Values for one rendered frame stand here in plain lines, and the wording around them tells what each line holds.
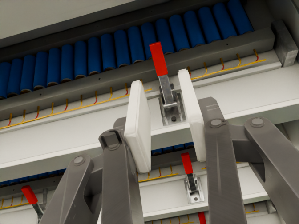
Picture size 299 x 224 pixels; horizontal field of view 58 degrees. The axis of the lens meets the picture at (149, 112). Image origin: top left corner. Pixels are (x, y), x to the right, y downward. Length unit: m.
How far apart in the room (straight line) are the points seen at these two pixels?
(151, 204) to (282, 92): 0.28
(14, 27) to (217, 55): 0.22
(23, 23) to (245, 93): 0.24
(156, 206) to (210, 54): 0.27
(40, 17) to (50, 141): 0.17
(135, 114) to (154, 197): 0.34
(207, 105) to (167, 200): 0.33
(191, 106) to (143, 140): 0.03
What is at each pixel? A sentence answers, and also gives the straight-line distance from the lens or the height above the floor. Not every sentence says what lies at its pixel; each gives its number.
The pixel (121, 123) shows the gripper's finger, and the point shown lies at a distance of 0.17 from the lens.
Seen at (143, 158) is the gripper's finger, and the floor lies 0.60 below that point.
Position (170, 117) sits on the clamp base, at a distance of 0.32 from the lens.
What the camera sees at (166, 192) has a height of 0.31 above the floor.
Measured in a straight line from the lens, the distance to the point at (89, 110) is 0.36.
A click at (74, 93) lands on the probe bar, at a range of 0.36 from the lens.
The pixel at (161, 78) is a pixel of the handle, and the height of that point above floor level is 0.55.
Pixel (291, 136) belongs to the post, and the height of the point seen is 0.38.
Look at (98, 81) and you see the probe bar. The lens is 0.35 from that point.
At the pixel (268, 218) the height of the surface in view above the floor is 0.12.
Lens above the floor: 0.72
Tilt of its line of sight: 42 degrees down
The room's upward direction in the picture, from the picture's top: 20 degrees counter-clockwise
